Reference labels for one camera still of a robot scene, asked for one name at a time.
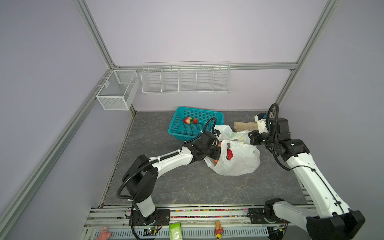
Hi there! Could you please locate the green packet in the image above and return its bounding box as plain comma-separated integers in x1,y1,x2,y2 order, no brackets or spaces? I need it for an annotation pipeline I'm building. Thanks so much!
169,223,183,240

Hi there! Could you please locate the white plastic bag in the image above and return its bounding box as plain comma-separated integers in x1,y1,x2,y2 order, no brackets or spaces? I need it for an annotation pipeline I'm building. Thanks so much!
204,125,260,176

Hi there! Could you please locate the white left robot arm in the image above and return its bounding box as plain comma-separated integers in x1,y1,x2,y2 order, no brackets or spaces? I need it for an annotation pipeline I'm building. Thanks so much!
116,118,220,226

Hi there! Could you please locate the pink toy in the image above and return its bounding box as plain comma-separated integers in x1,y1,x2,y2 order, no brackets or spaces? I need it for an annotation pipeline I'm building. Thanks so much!
97,227,112,240

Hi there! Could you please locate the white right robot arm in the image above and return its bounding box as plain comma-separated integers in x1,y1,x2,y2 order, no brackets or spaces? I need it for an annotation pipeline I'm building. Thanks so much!
249,103,366,240

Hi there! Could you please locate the white wire mesh box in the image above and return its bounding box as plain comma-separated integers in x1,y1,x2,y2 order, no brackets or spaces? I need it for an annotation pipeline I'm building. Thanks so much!
97,70,140,111

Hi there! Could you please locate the teal plastic basket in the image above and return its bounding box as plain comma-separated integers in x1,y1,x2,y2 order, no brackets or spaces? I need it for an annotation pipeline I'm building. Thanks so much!
168,107,224,141

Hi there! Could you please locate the small orange toy figure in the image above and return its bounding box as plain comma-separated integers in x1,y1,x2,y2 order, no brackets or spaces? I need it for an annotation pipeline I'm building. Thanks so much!
215,221,224,240

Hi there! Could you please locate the white wire wall shelf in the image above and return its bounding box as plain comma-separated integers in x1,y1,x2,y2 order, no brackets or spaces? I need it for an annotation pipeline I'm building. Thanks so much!
141,62,232,94

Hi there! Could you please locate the yellow work glove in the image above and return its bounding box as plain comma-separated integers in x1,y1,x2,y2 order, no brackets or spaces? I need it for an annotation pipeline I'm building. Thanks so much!
234,122,259,132

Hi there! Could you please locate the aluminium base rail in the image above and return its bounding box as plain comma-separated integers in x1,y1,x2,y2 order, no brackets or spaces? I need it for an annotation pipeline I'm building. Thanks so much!
78,204,346,240

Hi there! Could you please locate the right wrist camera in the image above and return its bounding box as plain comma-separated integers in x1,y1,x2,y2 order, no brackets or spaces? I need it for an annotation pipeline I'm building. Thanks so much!
255,113,269,134

